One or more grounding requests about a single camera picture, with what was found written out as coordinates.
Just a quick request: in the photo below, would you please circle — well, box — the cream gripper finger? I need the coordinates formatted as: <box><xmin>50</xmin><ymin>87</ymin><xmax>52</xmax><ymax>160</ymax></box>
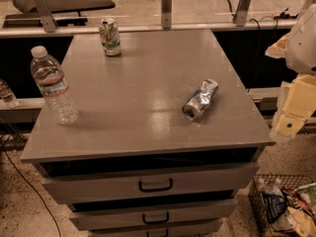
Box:
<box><xmin>270</xmin><ymin>74</ymin><xmax>316</xmax><ymax>143</ymax></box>
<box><xmin>265</xmin><ymin>34</ymin><xmax>289</xmax><ymax>59</ymax></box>

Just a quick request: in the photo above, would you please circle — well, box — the green white 7up can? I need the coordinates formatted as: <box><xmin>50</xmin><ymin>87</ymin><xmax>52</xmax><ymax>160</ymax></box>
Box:
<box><xmin>99</xmin><ymin>19</ymin><xmax>121</xmax><ymax>56</ymax></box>

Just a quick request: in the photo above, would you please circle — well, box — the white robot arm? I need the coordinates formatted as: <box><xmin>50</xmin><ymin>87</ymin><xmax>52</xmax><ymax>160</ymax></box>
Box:
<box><xmin>265</xmin><ymin>4</ymin><xmax>316</xmax><ymax>143</ymax></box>

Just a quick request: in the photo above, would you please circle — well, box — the crushed blue silver can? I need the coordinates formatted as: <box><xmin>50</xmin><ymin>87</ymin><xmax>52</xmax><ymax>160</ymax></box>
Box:
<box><xmin>182</xmin><ymin>79</ymin><xmax>218</xmax><ymax>121</ymax></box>

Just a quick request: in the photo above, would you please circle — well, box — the blue snack bag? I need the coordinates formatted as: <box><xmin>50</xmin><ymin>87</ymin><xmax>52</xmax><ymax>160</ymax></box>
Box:
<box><xmin>262</xmin><ymin>186</ymin><xmax>287</xmax><ymax>223</ymax></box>

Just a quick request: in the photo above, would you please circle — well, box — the yellow snack bag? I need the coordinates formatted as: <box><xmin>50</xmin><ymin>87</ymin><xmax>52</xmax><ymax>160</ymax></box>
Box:
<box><xmin>272</xmin><ymin>207</ymin><xmax>316</xmax><ymax>237</ymax></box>

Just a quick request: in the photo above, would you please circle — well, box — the grey drawer cabinet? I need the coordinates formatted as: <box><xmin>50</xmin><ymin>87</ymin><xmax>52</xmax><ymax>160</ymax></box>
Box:
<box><xmin>19</xmin><ymin>29</ymin><xmax>277</xmax><ymax>237</ymax></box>

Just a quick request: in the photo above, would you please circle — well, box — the middle grey drawer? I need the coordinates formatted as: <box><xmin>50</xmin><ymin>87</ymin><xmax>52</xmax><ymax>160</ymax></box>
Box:
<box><xmin>70</xmin><ymin>198</ymin><xmax>237</xmax><ymax>232</ymax></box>

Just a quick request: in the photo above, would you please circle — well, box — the grey drawer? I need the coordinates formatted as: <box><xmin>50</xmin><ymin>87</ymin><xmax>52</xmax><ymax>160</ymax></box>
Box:
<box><xmin>42</xmin><ymin>162</ymin><xmax>259</xmax><ymax>204</ymax></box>
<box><xmin>70</xmin><ymin>198</ymin><xmax>237</xmax><ymax>232</ymax></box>
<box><xmin>89</xmin><ymin>218</ymin><xmax>222</xmax><ymax>237</ymax></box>

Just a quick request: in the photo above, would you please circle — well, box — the dark bench seat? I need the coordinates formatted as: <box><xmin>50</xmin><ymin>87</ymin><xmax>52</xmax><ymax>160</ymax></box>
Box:
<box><xmin>13</xmin><ymin>0</ymin><xmax>116</xmax><ymax>14</ymax></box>

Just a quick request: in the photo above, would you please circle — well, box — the bottom grey drawer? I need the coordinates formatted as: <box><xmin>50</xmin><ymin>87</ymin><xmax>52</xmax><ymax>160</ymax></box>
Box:
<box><xmin>89</xmin><ymin>218</ymin><xmax>222</xmax><ymax>237</ymax></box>

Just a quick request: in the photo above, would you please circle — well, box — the top grey drawer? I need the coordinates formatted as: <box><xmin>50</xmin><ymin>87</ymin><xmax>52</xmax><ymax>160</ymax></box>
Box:
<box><xmin>42</xmin><ymin>162</ymin><xmax>259</xmax><ymax>204</ymax></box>

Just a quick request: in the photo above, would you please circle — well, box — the clear plastic water bottle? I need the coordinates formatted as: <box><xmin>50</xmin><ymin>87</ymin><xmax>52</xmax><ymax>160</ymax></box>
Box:
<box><xmin>31</xmin><ymin>45</ymin><xmax>79</xmax><ymax>124</ymax></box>

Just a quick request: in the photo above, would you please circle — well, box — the small water bottle on ledge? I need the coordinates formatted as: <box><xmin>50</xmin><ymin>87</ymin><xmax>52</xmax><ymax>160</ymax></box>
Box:
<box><xmin>0</xmin><ymin>79</ymin><xmax>19</xmax><ymax>108</ymax></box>

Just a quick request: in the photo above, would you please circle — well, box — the right metal bracket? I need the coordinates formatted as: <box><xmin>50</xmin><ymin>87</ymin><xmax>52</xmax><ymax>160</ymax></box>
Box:
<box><xmin>233</xmin><ymin>0</ymin><xmax>251</xmax><ymax>27</ymax></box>

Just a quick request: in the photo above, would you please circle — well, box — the metal bracket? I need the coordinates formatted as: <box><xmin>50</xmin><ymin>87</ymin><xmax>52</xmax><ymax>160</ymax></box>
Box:
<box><xmin>161</xmin><ymin>0</ymin><xmax>172</xmax><ymax>29</ymax></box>
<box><xmin>233</xmin><ymin>0</ymin><xmax>251</xmax><ymax>27</ymax></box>
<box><xmin>34</xmin><ymin>0</ymin><xmax>57</xmax><ymax>33</ymax></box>

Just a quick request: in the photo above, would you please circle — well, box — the black wire basket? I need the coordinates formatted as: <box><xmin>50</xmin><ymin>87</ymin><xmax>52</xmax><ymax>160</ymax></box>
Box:
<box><xmin>249</xmin><ymin>174</ymin><xmax>313</xmax><ymax>237</ymax></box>

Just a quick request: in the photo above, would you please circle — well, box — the middle metal bracket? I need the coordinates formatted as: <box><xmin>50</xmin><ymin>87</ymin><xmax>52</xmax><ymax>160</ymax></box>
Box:
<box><xmin>161</xmin><ymin>0</ymin><xmax>172</xmax><ymax>29</ymax></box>

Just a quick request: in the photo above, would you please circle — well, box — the left metal bracket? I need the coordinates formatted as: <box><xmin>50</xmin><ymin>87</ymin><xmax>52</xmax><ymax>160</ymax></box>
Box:
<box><xmin>34</xmin><ymin>0</ymin><xmax>57</xmax><ymax>33</ymax></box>

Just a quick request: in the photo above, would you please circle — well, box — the black floor cable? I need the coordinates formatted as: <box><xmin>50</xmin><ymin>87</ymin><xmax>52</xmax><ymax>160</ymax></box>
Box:
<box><xmin>0</xmin><ymin>138</ymin><xmax>63</xmax><ymax>237</ymax></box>

